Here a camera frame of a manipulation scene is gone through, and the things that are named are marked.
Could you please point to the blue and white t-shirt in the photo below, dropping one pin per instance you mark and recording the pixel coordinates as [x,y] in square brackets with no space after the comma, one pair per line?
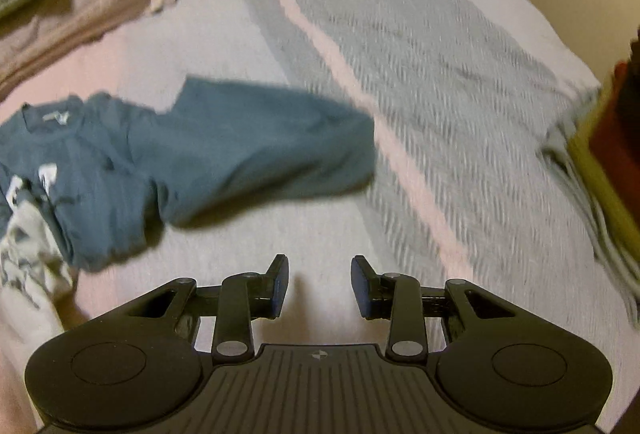
[225,149]

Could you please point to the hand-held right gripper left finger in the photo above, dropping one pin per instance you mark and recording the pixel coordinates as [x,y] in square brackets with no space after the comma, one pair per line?
[279,286]

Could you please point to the yellow folded cloth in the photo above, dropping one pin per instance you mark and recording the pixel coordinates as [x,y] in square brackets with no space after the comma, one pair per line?
[597,164]

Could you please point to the red folded cloth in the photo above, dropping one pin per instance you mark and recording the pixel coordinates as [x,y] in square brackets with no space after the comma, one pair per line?
[617,124]

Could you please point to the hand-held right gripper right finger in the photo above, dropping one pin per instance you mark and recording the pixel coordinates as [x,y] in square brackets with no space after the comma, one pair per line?
[361,286]

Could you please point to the striped grey pink bedspread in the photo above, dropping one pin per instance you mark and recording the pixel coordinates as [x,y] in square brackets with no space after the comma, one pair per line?
[410,44]

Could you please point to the grey folded cloth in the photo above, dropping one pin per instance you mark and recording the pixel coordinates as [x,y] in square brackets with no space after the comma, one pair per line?
[575,174]

